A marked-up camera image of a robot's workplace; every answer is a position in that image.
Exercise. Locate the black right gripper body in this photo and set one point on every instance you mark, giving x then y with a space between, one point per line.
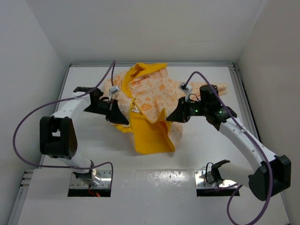
187 108

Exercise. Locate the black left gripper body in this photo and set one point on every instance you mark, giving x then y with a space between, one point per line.
107 108

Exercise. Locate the orange patterned yellow-lined jacket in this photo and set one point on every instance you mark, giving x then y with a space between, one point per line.
147 96

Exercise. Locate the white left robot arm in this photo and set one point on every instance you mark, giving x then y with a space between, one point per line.
57 134

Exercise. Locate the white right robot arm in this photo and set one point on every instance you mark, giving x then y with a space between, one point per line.
269 172

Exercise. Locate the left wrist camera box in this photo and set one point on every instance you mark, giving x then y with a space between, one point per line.
113 90

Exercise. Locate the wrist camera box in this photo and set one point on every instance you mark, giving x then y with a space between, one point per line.
113 90
185 87

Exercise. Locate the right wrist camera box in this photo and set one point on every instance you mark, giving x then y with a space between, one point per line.
185 87

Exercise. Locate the aluminium frame rail right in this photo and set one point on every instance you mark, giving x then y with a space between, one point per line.
248 118

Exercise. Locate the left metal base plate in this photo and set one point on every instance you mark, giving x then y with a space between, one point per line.
94 179

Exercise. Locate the metal base plate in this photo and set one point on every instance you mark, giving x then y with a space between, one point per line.
202 184
94 179

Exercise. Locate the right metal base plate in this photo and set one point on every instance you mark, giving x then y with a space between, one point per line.
202 184

